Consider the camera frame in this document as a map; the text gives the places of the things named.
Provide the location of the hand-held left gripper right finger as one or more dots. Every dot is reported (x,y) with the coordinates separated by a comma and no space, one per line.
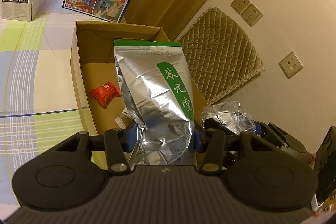
(197,138)

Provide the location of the red candy packet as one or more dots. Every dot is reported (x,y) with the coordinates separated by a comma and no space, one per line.
(105,94)

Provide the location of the silver pouch with green label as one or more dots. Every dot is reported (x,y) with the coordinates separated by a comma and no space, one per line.
(155,98)

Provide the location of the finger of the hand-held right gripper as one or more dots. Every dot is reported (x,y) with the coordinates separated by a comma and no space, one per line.
(278,136)
(215,125)

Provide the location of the brown cardboard box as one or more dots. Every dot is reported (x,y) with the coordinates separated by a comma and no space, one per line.
(94,56)

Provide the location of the desktop with checked tablecloth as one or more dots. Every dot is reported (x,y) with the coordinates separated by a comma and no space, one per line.
(39,69)

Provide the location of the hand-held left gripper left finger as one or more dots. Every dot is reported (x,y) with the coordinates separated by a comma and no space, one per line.
(132,138)

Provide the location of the quilted tan chair cushion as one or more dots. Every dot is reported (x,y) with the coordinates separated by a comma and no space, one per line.
(223,53)

